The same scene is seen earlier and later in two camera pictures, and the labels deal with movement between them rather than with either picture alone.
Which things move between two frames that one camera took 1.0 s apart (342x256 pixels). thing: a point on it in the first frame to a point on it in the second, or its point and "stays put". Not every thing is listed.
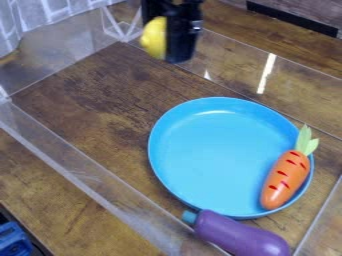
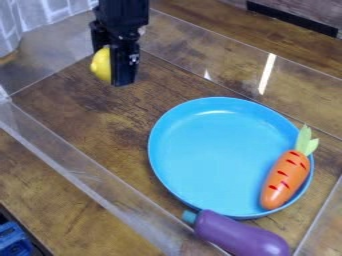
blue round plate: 216,151 stays put
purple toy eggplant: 236,239 stays put
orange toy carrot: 287,180 stays put
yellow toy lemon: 153,37 to 100,63
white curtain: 25,14 stays put
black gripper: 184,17 to 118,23
